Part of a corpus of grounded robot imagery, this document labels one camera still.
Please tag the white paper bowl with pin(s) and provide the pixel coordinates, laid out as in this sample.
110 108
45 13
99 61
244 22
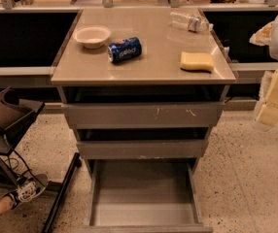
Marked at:
92 37

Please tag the blue pepsi can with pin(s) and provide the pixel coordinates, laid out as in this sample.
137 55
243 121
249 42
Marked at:
124 50

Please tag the open bottom drawer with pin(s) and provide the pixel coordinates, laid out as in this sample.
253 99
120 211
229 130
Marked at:
143 196

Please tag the grey middle drawer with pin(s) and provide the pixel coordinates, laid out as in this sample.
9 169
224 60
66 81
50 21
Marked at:
142 149

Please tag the grey top drawer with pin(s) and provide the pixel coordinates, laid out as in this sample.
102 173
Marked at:
142 115

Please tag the black and white sneaker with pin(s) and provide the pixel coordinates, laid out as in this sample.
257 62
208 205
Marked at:
29 190

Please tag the clear plastic water bottle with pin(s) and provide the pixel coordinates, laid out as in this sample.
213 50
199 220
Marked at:
189 22

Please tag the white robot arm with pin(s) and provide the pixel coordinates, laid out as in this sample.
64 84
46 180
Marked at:
273 52

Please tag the yellow sponge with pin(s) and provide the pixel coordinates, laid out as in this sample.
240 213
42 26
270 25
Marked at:
197 61

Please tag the grey drawer cabinet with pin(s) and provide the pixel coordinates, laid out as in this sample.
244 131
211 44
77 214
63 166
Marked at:
87 76

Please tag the grey drawer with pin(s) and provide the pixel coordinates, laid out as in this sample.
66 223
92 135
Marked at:
142 115
142 149

